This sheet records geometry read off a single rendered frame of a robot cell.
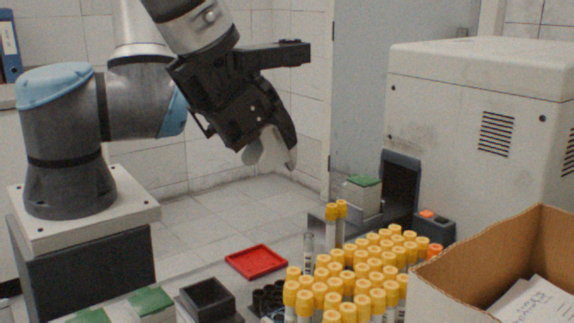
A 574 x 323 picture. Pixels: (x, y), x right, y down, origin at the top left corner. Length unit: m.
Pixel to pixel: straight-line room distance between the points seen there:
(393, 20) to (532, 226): 1.91
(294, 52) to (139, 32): 0.32
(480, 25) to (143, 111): 1.64
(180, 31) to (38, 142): 0.39
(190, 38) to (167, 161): 2.59
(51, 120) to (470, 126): 0.61
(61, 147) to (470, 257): 0.60
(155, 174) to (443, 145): 2.47
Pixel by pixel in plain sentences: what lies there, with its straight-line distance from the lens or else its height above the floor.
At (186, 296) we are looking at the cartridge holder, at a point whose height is 0.91.
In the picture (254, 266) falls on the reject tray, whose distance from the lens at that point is 0.71.
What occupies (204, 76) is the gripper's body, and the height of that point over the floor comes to 1.17.
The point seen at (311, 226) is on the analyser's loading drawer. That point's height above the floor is 0.92.
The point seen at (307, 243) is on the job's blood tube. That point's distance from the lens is 0.58.
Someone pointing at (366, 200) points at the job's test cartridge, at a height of 0.96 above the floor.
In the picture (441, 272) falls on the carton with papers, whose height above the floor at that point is 1.00.
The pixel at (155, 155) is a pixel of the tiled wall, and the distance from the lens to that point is 3.02.
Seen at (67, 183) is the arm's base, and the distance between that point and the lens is 0.83.
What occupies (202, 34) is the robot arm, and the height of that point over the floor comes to 1.21.
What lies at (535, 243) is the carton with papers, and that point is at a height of 0.97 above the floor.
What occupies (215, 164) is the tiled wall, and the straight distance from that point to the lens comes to 3.23.
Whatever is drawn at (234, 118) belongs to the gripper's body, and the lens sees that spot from 0.53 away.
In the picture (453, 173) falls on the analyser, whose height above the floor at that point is 1.00.
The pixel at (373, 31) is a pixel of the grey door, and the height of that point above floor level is 1.06.
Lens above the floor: 1.26
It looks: 20 degrees down
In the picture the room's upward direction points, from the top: straight up
